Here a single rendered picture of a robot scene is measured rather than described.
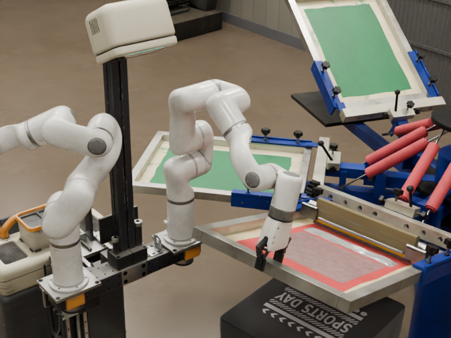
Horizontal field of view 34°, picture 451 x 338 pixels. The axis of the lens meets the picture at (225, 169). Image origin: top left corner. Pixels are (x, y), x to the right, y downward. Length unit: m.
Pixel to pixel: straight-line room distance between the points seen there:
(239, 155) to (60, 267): 0.67
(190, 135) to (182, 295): 1.97
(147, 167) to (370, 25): 1.53
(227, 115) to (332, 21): 2.05
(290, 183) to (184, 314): 2.10
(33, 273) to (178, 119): 0.98
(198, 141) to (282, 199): 0.43
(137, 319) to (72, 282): 1.73
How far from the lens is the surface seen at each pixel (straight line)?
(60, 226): 2.19
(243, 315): 2.57
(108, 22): 2.01
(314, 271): 2.32
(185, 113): 2.32
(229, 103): 2.20
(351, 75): 3.93
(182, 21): 8.51
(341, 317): 2.60
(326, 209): 2.76
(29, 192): 5.38
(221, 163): 3.52
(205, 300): 4.20
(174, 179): 2.45
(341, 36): 4.10
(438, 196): 3.06
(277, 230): 2.14
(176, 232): 2.56
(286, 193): 2.12
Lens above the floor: 2.54
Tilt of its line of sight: 27 degrees down
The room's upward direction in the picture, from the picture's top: 1 degrees clockwise
